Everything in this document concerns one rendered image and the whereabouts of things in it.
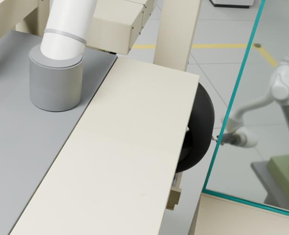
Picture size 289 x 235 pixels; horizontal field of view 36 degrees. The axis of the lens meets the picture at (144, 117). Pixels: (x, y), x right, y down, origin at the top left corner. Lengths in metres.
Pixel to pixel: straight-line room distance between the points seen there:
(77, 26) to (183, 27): 0.52
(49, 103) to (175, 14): 0.62
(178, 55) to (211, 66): 3.71
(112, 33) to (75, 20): 0.65
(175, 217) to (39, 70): 2.41
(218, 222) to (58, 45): 0.94
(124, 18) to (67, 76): 0.73
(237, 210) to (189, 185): 1.89
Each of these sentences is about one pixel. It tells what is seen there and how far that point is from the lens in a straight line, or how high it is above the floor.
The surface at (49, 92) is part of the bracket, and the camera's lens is 1.26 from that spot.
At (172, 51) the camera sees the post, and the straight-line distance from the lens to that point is 1.72.
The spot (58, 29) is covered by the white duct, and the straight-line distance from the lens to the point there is 1.27.
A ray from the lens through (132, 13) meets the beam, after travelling 1.97.
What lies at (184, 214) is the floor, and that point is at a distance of 3.51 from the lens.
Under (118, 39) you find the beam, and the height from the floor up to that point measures 1.71.
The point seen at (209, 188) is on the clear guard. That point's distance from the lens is 1.87.
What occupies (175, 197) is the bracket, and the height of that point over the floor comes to 0.90.
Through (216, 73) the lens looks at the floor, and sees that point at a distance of 5.30.
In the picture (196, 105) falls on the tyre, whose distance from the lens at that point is 2.15.
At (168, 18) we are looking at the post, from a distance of 1.67.
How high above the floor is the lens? 2.58
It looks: 37 degrees down
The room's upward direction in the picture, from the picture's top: 10 degrees clockwise
